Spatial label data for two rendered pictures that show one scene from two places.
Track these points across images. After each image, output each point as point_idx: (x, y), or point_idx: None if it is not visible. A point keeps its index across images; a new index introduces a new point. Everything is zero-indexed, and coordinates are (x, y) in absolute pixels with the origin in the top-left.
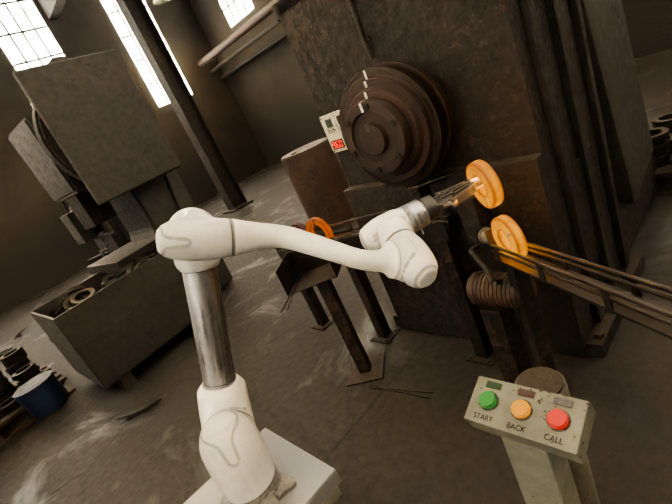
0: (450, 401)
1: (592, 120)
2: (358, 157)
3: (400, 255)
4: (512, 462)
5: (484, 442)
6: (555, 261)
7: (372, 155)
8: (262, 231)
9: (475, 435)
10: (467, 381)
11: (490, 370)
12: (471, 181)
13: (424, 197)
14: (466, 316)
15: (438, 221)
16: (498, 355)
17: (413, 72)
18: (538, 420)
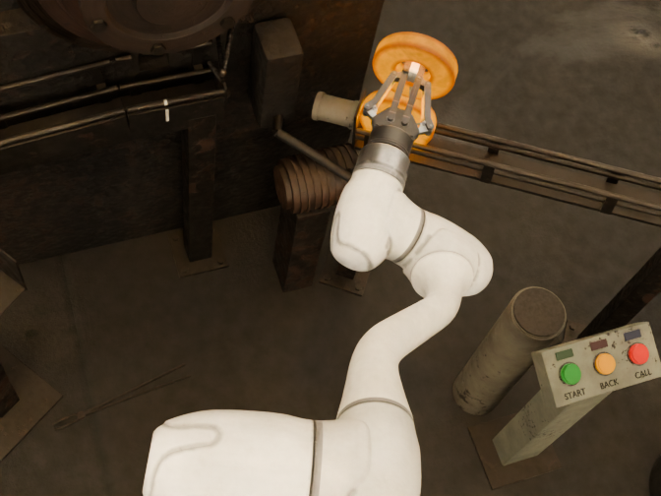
0: (225, 359)
1: None
2: (105, 30)
3: (472, 269)
4: (566, 409)
5: (325, 385)
6: (351, 94)
7: (145, 21)
8: (399, 377)
9: (306, 384)
10: (217, 312)
11: (232, 275)
12: (415, 74)
13: (392, 135)
14: (200, 217)
15: (210, 94)
16: (295, 260)
17: None
18: (623, 364)
